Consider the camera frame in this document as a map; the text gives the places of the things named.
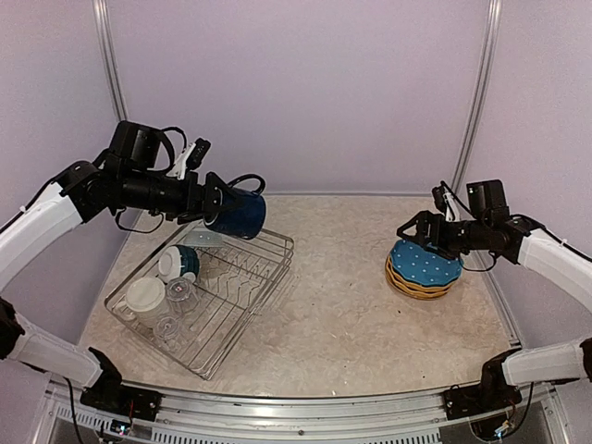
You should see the aluminium front rail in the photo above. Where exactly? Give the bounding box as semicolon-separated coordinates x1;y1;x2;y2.
28;376;571;443

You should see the blue dotted plate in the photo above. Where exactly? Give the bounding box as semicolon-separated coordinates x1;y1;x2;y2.
389;240;463;287

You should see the dark teal striped bowl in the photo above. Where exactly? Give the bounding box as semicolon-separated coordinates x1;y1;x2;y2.
157;244;201;283

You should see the dark blue mug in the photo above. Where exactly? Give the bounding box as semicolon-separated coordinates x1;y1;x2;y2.
203;173;266;240

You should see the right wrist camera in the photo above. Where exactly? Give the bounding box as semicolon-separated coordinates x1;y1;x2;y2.
432;181;462;222

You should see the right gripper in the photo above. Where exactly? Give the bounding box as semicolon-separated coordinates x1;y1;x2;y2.
398;210;491;260

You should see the right aluminium post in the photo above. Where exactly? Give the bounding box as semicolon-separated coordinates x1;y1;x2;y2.
452;0;503;192

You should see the clear glass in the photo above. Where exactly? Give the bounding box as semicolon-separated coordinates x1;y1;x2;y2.
166;277;199;316
153;315;184;348

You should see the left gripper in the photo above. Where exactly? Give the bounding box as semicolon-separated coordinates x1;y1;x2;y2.
119;167;242;224

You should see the wire dish rack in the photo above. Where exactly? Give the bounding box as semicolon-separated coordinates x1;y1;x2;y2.
105;223;294;380

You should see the white cup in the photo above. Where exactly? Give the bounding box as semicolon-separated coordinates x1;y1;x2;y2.
115;277;169;328

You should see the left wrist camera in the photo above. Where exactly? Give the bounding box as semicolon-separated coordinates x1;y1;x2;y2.
166;138;211;180

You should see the left aluminium post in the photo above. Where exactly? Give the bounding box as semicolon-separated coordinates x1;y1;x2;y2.
92;0;129;121

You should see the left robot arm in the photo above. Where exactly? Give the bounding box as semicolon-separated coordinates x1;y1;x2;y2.
1;120;243;412

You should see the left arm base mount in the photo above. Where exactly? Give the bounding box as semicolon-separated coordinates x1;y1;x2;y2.
80;385;163;422

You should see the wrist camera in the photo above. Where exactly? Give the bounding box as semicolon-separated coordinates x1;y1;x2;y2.
166;138;211;180
432;181;462;222

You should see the light striped bowl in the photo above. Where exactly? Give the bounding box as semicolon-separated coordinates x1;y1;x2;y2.
181;228;224;248

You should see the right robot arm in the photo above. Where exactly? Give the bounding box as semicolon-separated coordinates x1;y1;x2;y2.
393;179;591;419

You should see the yellow dotted plate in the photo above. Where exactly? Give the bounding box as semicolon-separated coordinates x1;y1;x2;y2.
385;257;457;292
385;263;452;300

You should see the aluminium post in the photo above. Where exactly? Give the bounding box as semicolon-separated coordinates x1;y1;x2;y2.
92;0;129;121
452;0;503;192

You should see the cream bird plate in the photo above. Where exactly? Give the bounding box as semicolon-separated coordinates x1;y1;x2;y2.
389;283;450;301

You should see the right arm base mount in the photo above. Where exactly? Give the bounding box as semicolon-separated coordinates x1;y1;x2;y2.
442;384;523;421

